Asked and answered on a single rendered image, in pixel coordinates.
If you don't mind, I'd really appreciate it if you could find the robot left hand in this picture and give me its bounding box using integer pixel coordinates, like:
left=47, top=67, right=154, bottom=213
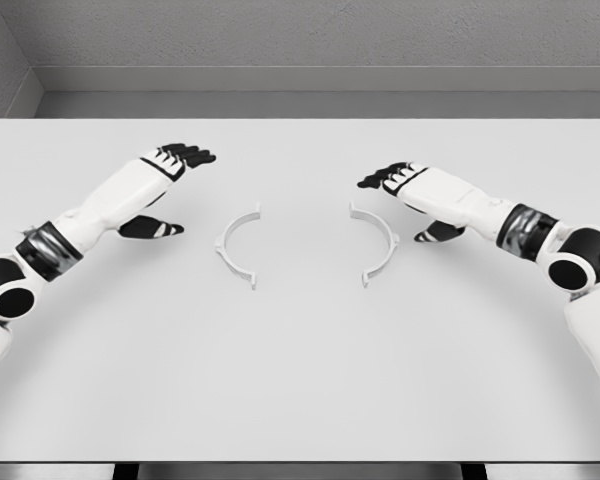
left=83, top=143, right=218, bottom=240

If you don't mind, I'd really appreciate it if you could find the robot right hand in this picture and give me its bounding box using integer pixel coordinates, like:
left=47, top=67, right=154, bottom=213
left=356, top=160, right=492, bottom=246

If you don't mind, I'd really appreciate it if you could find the white half-ring pipe clamp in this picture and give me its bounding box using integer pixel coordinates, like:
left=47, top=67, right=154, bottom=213
left=213, top=201, right=263, bottom=292
left=348, top=201, right=399, bottom=290

